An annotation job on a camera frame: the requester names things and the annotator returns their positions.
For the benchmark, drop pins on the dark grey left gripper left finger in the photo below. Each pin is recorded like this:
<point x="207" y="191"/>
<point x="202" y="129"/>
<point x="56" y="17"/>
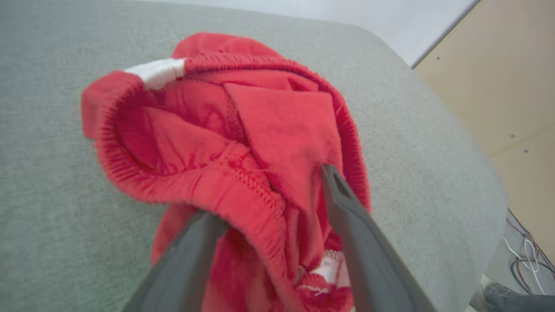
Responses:
<point x="186" y="260"/>

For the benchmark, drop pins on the dark grey object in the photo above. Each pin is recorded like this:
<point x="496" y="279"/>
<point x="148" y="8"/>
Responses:
<point x="516" y="301"/>

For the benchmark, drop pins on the grey fabric sofa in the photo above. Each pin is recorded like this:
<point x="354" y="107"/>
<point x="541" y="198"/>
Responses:
<point x="65" y="173"/>

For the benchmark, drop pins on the beige wooden panel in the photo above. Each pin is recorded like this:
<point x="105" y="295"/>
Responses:
<point x="498" y="86"/>

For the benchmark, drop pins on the red shorts with white trim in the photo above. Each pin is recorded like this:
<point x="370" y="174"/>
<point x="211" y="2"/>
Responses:
<point x="282" y="130"/>

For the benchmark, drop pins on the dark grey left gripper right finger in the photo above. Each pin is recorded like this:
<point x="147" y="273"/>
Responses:
<point x="368" y="251"/>

